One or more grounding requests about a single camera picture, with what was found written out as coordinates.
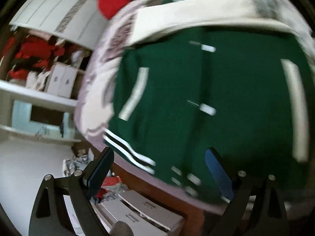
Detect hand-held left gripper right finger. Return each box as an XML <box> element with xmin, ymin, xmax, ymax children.
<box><xmin>205</xmin><ymin>147</ymin><xmax>289</xmax><ymax>236</ymax></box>

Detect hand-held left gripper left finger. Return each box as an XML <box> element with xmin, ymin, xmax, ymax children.
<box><xmin>29</xmin><ymin>147</ymin><xmax>115</xmax><ymax>236</ymax></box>

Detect green varsity jacket cream sleeves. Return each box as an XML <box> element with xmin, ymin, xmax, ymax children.
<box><xmin>103</xmin><ymin>0</ymin><xmax>315</xmax><ymax>206</ymax></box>

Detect pile of red clothes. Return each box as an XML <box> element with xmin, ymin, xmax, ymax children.
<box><xmin>0</xmin><ymin>36</ymin><xmax>66</xmax><ymax>79</ymax></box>

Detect red patterned bag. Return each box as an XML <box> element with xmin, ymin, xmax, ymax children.
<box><xmin>102</xmin><ymin>176</ymin><xmax>122</xmax><ymax>190</ymax></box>

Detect crumpled printed paper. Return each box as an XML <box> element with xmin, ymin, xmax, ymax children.
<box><xmin>63</xmin><ymin>150</ymin><xmax>94</xmax><ymax>175</ymax></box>

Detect flat grey cardboard box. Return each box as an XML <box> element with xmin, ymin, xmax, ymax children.
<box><xmin>118</xmin><ymin>189</ymin><xmax>185</xmax><ymax>231</ymax></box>
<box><xmin>98</xmin><ymin>200</ymin><xmax>170</xmax><ymax>236</ymax></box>

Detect wooden bed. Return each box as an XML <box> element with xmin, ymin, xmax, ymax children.
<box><xmin>111</xmin><ymin>165</ymin><xmax>209</xmax><ymax>236</ymax></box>

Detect floral plush blanket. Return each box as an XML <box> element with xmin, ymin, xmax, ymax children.
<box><xmin>74</xmin><ymin>0</ymin><xmax>315</xmax><ymax>217</ymax></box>

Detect white cardboard box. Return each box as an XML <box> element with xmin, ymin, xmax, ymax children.
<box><xmin>47</xmin><ymin>63</ymin><xmax>66</xmax><ymax>96</ymax></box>
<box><xmin>59</xmin><ymin>66</ymin><xmax>78</xmax><ymax>99</ymax></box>

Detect white shelf unit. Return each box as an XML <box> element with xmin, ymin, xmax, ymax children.
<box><xmin>0</xmin><ymin>79</ymin><xmax>82</xmax><ymax>148</ymax></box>

